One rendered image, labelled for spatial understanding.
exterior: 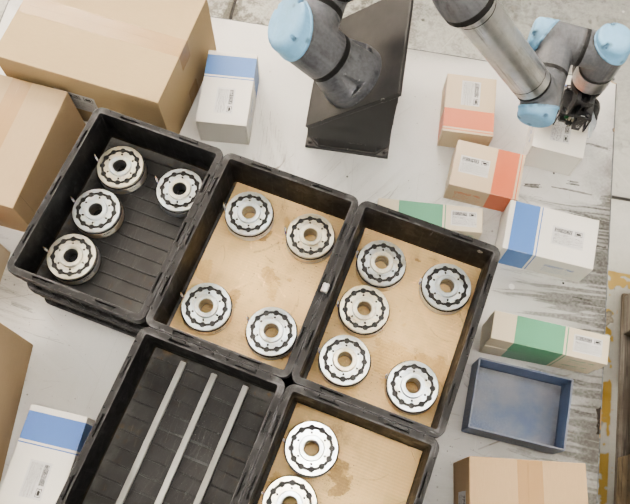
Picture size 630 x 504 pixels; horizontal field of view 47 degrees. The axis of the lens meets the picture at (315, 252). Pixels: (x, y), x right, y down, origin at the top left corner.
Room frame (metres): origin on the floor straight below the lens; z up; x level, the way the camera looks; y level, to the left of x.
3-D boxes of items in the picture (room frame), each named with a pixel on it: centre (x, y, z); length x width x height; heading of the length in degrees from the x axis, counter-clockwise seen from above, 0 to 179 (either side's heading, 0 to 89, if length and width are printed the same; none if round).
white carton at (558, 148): (0.93, -0.58, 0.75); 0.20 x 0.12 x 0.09; 166
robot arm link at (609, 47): (0.91, -0.57, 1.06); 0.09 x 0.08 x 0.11; 73
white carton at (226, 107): (0.97, 0.22, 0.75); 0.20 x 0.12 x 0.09; 176
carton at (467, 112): (0.96, -0.36, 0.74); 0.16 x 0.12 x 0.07; 174
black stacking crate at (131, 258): (0.59, 0.40, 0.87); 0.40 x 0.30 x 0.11; 161
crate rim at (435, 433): (0.39, -0.17, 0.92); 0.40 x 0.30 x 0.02; 161
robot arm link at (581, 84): (0.91, -0.57, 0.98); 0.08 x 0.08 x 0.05
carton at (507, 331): (0.38, -0.49, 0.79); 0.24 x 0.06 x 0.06; 78
